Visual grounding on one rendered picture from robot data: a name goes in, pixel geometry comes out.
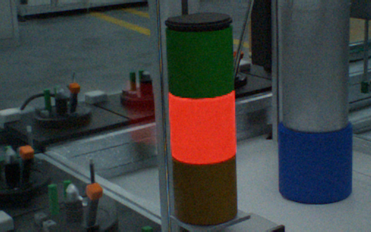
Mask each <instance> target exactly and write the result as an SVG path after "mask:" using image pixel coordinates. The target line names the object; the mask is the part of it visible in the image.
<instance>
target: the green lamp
mask: <svg viewBox="0 0 371 232"><path fill-rule="evenodd" d="M165 33H166V57H167V81H168V91H169V93H171V94H172V95H175V96H177V97H180V98H190V99H205V98H215V97H219V96H223V95H228V94H230V93H231V92H232V91H233V90H234V48H233V25H232V24H230V25H229V26H228V27H226V28H223V29H214V30H208V31H199V32H186V31H177V30H173V29H168V27H167V28H165Z"/></svg>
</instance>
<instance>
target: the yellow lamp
mask: <svg viewBox="0 0 371 232"><path fill-rule="evenodd" d="M172 181H173V193H174V206H175V216H176V217H177V218H178V219H179V220H182V221H183V222H186V223H188V224H191V225H218V224H221V223H223V222H226V221H228V220H231V219H232V218H234V216H235V215H237V213H238V191H237V167H236V153H235V154H234V156H233V157H231V158H229V159H226V160H224V161H222V162H216V163H203V164H198V163H186V162H182V161H180V160H177V159H176V158H174V157H172Z"/></svg>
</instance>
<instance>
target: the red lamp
mask: <svg viewBox="0 0 371 232"><path fill-rule="evenodd" d="M169 119H170V131H171V144H172V156H173V157H174V158H176V159H177V160H180V161H182V162H186V163H198V164H203V163H216V162H222V161H224V160H226V159H229V158H231V157H233V156H234V154H235V153H236V144H235V96H234V90H233V91H232V92H231V93H230V94H228V95H223V96H219V97H215V98H205V99H190V98H180V97H177V96H175V95H172V94H171V93H169Z"/></svg>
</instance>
